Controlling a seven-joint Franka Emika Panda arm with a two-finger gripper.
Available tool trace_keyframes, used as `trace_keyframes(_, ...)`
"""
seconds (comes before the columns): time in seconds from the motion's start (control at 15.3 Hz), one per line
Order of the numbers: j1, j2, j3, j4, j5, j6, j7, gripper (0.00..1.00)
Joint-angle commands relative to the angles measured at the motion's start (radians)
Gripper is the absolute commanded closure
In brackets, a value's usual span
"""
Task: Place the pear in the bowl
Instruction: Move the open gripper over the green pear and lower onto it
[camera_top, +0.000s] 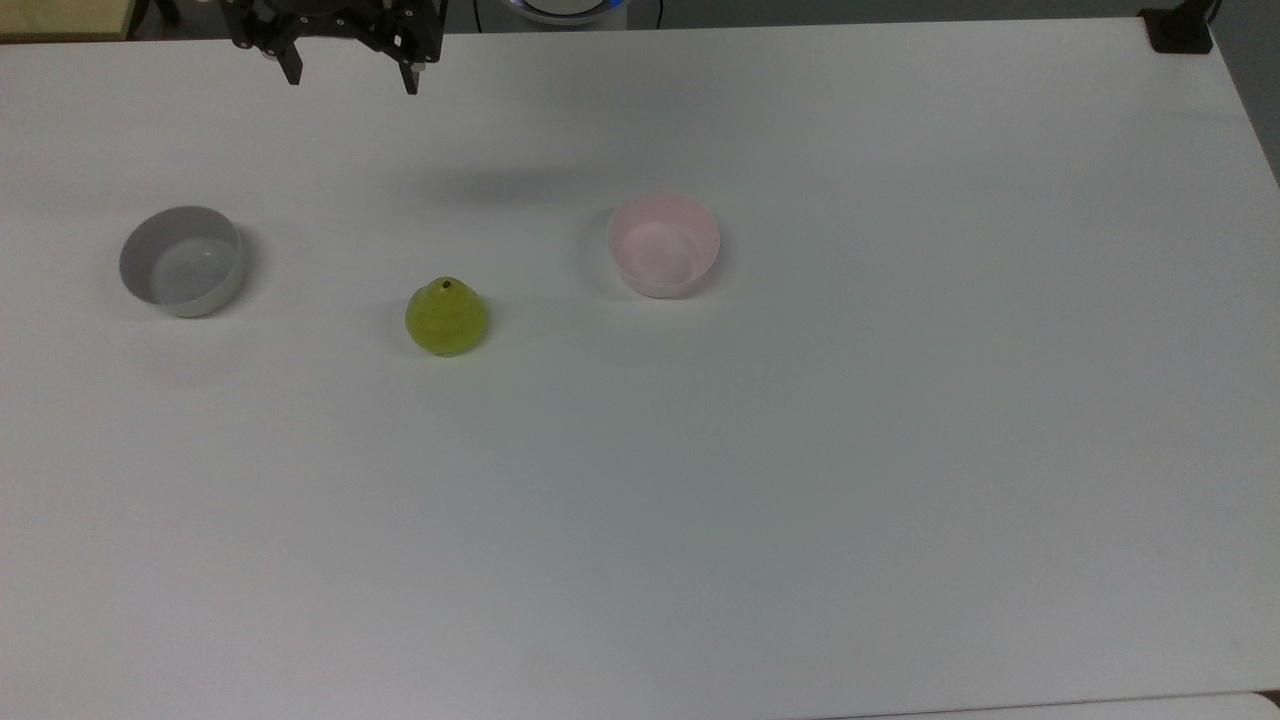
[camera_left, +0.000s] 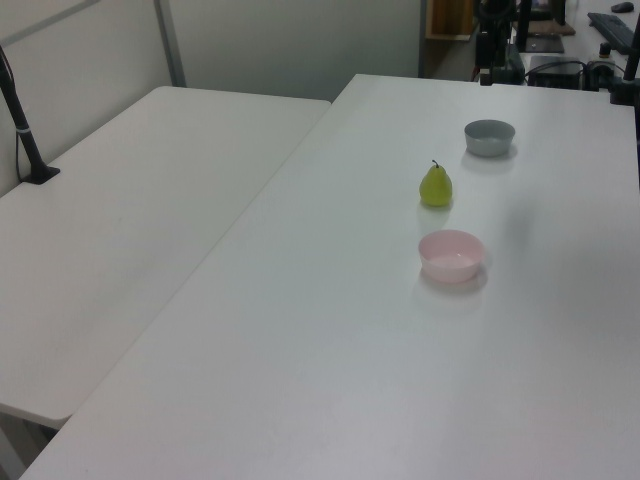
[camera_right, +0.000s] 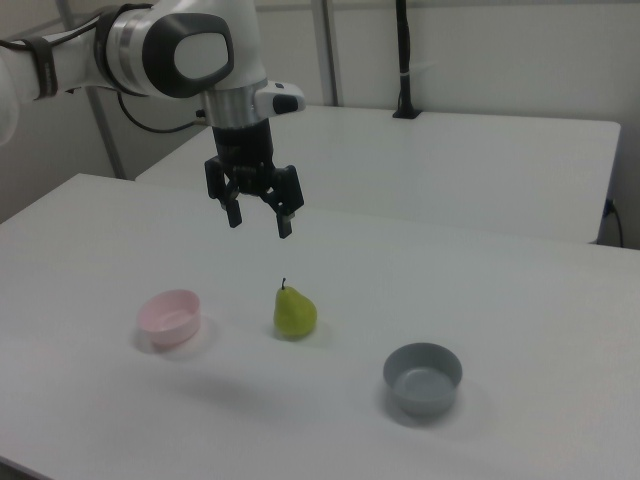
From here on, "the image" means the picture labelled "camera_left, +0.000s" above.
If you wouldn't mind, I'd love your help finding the grey bowl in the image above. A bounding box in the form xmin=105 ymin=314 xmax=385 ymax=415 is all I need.
xmin=463 ymin=119 xmax=517 ymax=159

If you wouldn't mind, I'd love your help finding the green pear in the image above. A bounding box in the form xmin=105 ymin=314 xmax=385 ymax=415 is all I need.
xmin=418 ymin=159 xmax=454 ymax=207

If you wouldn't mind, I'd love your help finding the grey partition frame post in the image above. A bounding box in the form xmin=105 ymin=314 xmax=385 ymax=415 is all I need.
xmin=153 ymin=0 xmax=188 ymax=89

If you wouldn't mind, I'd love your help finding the black box with cables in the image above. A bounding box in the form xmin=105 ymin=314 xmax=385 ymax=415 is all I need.
xmin=523 ymin=54 xmax=587 ymax=90

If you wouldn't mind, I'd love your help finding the wooden box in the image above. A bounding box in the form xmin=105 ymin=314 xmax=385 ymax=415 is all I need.
xmin=424 ymin=0 xmax=475 ymax=42

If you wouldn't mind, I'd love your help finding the black pole with base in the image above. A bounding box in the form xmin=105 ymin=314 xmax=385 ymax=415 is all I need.
xmin=0 ymin=45 xmax=62 ymax=186

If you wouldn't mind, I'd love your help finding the white side table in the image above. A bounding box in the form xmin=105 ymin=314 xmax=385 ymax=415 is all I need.
xmin=0 ymin=85 xmax=333 ymax=431

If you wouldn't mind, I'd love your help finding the pink bowl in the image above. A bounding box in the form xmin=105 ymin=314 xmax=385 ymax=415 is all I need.
xmin=418 ymin=229 xmax=487 ymax=284

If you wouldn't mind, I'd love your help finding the black equipment stand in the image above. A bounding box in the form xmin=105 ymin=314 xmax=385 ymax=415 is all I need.
xmin=472 ymin=0 xmax=525 ymax=88

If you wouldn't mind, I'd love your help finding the black flat laptop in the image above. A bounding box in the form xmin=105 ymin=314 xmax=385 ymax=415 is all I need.
xmin=521 ymin=32 xmax=567 ymax=55

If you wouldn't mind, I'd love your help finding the black keyboard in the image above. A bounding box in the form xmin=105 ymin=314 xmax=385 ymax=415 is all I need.
xmin=586 ymin=12 xmax=637 ymax=45

